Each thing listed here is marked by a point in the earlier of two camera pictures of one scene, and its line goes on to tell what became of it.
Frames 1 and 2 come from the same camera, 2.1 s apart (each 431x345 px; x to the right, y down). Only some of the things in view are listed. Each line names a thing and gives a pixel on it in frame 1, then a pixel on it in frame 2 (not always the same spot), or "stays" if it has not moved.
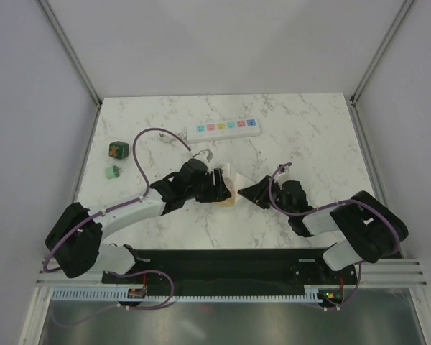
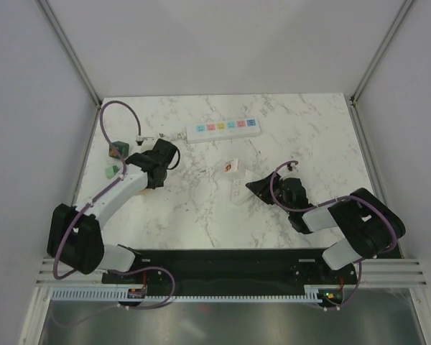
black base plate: [241, 268] stays
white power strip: [218, 130] stays
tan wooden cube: [228, 203] -> [145, 192]
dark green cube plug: [118, 149] stays
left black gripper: [218, 192] -> [154, 186]
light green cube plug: [112, 172] stays
